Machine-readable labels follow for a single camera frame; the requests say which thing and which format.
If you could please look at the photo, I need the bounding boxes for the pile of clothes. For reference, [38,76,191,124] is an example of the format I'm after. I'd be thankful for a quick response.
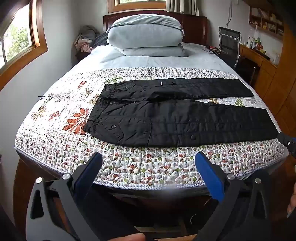
[74,25,109,54]

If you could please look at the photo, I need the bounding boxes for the wooden bed frame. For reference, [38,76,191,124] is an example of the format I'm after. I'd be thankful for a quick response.
[13,156,50,234]

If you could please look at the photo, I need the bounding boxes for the flat light blue pillow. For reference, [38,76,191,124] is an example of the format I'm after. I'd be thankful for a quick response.
[120,44,190,57]

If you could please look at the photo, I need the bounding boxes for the person's right hand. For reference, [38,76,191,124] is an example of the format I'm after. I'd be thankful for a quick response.
[287,184,296,218]

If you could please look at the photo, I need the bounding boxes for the light blue bed sheet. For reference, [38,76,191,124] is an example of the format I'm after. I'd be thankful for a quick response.
[89,43,234,70]

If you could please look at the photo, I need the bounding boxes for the black mesh office chair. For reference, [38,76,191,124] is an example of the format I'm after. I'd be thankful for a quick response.
[217,27,241,69]

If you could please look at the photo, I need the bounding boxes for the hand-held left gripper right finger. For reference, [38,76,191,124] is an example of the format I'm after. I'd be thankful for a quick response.
[195,152,272,241]

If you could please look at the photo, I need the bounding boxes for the floral quilt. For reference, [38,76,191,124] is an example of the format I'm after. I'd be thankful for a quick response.
[14,67,286,187]

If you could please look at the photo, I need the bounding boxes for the red and black device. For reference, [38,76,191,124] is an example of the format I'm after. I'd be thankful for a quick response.
[203,45,219,55]

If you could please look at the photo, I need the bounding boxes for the wooden wall shelf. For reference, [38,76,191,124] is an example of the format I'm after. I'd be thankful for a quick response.
[248,6,285,36]

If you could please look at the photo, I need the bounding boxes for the wooden desk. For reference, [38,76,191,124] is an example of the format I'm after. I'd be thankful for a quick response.
[238,44,278,93]

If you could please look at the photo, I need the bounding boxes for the black pants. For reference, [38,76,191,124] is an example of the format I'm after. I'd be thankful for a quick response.
[84,77,279,147]

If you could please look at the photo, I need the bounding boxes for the green desk ornament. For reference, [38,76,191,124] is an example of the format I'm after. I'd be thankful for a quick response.
[252,37,264,50]

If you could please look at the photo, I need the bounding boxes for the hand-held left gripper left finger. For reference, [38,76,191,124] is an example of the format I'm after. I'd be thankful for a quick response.
[25,152,103,241]

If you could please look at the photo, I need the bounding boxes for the grey pleated curtain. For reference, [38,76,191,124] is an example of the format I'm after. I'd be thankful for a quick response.
[165,0,200,16]

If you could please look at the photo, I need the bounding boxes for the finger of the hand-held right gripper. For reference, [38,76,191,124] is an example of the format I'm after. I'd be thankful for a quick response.
[277,132,296,158]

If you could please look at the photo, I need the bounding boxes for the person's left hand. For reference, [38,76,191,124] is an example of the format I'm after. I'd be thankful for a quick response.
[110,233,147,241]

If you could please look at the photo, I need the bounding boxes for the dark wooden headboard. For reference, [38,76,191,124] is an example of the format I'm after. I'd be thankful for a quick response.
[103,13,208,47]

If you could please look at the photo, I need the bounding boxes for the large wooden window frame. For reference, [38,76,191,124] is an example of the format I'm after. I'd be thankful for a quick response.
[0,0,48,91]

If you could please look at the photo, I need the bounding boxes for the small wooden window frame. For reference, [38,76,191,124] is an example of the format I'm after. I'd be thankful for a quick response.
[107,0,167,14]

